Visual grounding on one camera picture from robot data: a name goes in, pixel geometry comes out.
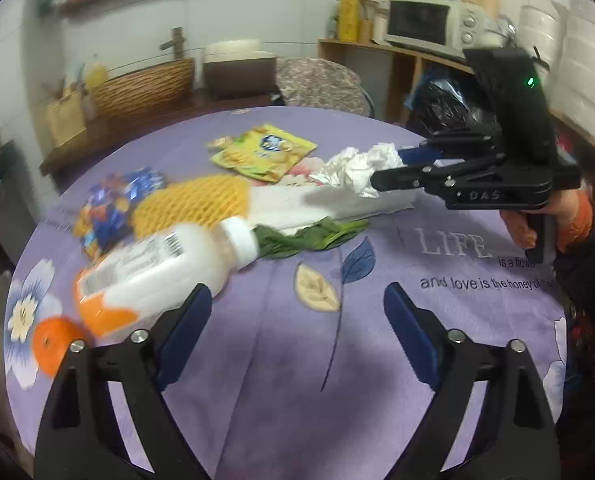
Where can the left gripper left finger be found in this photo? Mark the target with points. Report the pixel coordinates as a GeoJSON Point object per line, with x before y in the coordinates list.
{"type": "Point", "coordinates": [79, 435]}

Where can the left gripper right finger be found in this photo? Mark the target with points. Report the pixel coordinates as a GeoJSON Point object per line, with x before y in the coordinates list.
{"type": "Point", "coordinates": [514, 437]}

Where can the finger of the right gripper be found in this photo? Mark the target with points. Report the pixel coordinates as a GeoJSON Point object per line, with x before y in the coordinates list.
{"type": "Point", "coordinates": [420, 155]}
{"type": "Point", "coordinates": [410, 177]}

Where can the white tissue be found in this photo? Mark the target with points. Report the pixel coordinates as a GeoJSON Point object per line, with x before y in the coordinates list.
{"type": "Point", "coordinates": [351, 170]}

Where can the orange mandarin fruit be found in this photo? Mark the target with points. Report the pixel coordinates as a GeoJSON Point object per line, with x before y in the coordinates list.
{"type": "Point", "coordinates": [51, 339]}

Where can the green vegetable leaf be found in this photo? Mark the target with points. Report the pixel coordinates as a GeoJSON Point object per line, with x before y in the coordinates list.
{"type": "Point", "coordinates": [324, 235]}

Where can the yellow snack packet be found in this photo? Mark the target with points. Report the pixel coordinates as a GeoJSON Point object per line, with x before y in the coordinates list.
{"type": "Point", "coordinates": [264, 153]}

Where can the white paper towel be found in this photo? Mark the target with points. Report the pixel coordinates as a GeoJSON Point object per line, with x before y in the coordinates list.
{"type": "Point", "coordinates": [290, 208]}

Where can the white orange plastic bottle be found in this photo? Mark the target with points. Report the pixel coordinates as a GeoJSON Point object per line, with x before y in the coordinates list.
{"type": "Point", "coordinates": [134, 284]}

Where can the yellow foam fruit net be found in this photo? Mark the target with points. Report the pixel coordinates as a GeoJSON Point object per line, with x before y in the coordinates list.
{"type": "Point", "coordinates": [204, 201]}

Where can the blue snack packet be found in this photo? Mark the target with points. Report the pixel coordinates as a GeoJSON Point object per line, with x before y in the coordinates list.
{"type": "Point", "coordinates": [105, 218]}

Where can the person's right hand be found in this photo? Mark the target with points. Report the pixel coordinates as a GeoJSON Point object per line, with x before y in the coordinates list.
{"type": "Point", "coordinates": [571, 209]}

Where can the black garbage bag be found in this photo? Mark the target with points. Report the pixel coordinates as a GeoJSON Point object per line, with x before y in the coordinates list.
{"type": "Point", "coordinates": [445, 99]}

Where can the stack of white bowls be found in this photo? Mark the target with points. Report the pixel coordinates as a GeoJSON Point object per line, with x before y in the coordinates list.
{"type": "Point", "coordinates": [565, 43]}

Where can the white microwave oven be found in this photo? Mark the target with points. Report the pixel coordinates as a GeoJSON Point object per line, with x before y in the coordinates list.
{"type": "Point", "coordinates": [445, 27]}

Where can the floral covered chair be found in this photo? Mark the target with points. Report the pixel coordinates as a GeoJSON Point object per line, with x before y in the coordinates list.
{"type": "Point", "coordinates": [320, 83]}

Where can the yellow roll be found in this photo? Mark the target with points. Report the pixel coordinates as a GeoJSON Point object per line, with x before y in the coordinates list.
{"type": "Point", "coordinates": [349, 19]}

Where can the brown plastic tub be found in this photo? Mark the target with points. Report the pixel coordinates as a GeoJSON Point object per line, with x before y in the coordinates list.
{"type": "Point", "coordinates": [241, 68]}

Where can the purple floral tablecloth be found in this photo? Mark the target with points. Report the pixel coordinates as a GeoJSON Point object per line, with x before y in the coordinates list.
{"type": "Point", "coordinates": [297, 374]}

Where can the woven basket sink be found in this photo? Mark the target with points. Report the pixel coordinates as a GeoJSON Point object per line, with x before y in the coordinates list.
{"type": "Point", "coordinates": [144, 90]}

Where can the wooden faucet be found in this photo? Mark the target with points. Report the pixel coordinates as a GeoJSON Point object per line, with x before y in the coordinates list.
{"type": "Point", "coordinates": [175, 43]}

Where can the chopstick holder box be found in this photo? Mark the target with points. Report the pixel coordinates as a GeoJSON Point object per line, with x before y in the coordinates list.
{"type": "Point", "coordinates": [65, 118]}

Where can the yellow soap bottle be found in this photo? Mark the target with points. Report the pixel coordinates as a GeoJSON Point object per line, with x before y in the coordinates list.
{"type": "Point", "coordinates": [96, 75]}

